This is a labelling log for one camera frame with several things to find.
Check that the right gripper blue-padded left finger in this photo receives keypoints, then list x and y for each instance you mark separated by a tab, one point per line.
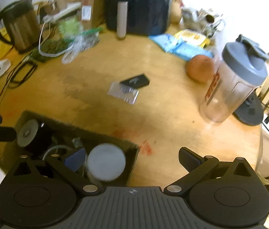
75	158

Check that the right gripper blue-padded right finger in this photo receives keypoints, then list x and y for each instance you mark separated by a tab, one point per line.
189	159

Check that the white-lidded brown cylinder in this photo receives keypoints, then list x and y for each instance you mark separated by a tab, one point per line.
105	163

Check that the grey-topped black cylinder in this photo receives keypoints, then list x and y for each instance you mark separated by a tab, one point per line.
29	133

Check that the clear plastic case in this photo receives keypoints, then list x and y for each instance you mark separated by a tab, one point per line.
123	92

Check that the black rectangular box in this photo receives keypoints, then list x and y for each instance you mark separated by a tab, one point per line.
136	82

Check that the marbled grey stick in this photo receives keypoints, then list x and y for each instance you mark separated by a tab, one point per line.
77	143

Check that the open cardboard box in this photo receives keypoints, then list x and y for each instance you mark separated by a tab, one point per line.
57	139

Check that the black round base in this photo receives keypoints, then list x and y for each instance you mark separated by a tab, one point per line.
250	112

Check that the bag of green pellets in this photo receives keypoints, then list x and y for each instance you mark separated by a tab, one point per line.
50	49

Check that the red-orange apple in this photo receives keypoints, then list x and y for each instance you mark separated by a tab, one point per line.
200	68

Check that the steel electric kettle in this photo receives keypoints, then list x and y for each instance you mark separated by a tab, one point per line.
20	21

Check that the clear shaker bottle grey lid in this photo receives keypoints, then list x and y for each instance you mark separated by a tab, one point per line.
242	68

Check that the blue wet wipes pack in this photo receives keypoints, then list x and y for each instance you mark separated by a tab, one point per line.
168	43

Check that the clear plastic bag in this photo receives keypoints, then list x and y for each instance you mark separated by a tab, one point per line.
85	40

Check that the yellow wet wipes pack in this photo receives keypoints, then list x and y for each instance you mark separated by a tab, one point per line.
193	38

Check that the green labelled jar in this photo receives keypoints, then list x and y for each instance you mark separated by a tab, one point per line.
70	27

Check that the white power strip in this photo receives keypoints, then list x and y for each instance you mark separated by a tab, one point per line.
71	9

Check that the metal bowl with clutter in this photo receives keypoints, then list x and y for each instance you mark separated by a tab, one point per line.
202	21

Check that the brown cardboard carton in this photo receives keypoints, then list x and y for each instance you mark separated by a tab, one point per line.
92	13

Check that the wooden vase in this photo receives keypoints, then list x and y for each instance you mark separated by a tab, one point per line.
176	12

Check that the black air fryer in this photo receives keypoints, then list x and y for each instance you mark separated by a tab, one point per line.
139	17

